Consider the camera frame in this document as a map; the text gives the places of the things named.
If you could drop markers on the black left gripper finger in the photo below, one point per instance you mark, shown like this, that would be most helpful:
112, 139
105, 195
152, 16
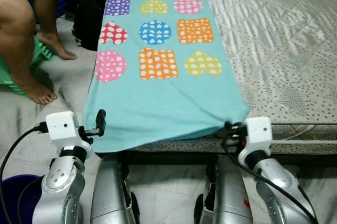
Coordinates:
100, 123

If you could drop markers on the teal blanket with colourful shapes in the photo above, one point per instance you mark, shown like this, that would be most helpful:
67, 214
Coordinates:
163, 103

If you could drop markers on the silver left robot leg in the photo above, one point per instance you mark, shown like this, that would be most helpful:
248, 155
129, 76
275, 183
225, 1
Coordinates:
110, 192

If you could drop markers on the silver robot leg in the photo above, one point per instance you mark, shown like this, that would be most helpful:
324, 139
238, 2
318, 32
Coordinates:
229, 197
110, 192

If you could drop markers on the silver right robot leg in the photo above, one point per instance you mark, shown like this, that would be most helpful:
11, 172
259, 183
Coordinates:
229, 197

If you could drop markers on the dark bed base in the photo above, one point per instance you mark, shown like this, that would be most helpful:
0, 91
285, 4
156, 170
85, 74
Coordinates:
174, 158

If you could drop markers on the white quilted mattress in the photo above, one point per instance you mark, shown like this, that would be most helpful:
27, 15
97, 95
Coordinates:
279, 50

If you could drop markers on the purple bucket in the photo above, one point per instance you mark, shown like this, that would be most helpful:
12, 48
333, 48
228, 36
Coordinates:
18, 197

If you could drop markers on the green plastic stool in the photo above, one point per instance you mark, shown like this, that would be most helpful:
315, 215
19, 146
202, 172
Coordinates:
42, 50

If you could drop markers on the black bag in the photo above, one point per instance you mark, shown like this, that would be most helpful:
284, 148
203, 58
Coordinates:
92, 8

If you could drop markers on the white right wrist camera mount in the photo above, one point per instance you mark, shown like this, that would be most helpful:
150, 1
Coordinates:
258, 132

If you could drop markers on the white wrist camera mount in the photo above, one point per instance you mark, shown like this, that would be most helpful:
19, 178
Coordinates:
64, 129
258, 132

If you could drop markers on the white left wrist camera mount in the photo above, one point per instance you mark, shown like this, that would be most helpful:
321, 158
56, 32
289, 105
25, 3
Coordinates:
64, 129

